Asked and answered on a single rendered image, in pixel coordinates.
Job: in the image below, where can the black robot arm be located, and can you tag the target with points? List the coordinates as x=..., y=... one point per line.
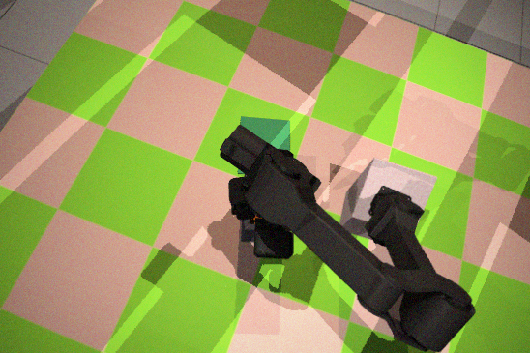
x=281, y=190

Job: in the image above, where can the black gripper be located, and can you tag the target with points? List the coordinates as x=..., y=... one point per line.
x=273, y=241

